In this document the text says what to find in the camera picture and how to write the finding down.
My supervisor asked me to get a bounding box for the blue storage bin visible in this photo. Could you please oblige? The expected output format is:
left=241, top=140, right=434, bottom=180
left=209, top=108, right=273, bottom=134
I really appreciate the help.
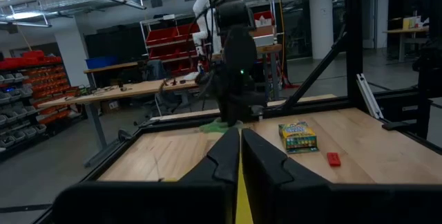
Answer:
left=85, top=56, right=118, bottom=70

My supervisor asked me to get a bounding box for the red and white box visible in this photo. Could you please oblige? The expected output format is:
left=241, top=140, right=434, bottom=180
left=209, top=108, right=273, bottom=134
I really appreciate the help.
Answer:
left=253, top=10, right=276, bottom=28

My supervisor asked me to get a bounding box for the long wooden workbench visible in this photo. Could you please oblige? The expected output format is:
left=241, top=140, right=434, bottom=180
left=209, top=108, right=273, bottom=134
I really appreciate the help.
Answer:
left=37, top=77, right=200, bottom=168

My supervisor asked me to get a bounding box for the white shelving rack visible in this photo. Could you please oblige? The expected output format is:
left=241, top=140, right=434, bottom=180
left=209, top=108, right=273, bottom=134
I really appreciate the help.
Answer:
left=140, top=0, right=279, bottom=80

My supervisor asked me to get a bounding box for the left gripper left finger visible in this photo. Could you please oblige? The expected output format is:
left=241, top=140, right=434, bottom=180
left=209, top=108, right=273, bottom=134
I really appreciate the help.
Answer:
left=179, top=128, right=241, bottom=224

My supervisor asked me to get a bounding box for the dark office chair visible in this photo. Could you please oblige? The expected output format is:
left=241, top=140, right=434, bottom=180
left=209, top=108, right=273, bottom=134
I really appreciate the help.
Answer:
left=137, top=59, right=180, bottom=118

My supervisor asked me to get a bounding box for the parts shelf with orange bins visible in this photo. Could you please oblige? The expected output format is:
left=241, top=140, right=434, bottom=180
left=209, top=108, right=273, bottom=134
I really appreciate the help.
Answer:
left=0, top=49, right=82, bottom=158

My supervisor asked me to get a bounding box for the wooden desk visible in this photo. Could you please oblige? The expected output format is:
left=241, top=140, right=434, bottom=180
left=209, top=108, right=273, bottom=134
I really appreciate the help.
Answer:
left=383, top=26, right=431, bottom=63

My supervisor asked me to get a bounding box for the red rectangular eraser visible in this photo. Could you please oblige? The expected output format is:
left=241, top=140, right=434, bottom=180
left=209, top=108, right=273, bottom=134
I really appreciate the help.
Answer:
left=326, top=151, right=342, bottom=167

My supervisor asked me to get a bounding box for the brown cardboard box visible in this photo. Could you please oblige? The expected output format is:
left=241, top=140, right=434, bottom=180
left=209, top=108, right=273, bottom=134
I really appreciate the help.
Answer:
left=101, top=100, right=121, bottom=114

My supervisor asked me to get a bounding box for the red storage bin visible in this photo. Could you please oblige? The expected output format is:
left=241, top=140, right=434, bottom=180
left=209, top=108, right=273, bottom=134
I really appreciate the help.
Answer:
left=148, top=46, right=179, bottom=61
left=175, top=41, right=198, bottom=57
left=174, top=23, right=200, bottom=42
left=146, top=27, right=177, bottom=47

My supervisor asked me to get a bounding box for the black frame clamp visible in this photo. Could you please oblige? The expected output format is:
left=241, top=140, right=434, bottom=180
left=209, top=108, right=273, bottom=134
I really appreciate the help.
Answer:
left=381, top=120, right=412, bottom=131

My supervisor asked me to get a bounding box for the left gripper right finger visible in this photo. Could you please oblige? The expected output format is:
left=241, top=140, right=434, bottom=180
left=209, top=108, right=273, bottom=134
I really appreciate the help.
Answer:
left=241, top=129, right=331, bottom=224

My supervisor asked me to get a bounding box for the silver frame bracket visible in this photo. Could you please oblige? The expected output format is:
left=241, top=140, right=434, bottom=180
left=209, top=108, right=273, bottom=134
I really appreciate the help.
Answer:
left=356, top=73, right=385, bottom=120

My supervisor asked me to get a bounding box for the yellow green crayon box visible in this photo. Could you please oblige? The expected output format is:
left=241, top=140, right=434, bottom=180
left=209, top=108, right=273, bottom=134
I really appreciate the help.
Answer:
left=278, top=121, right=320, bottom=155

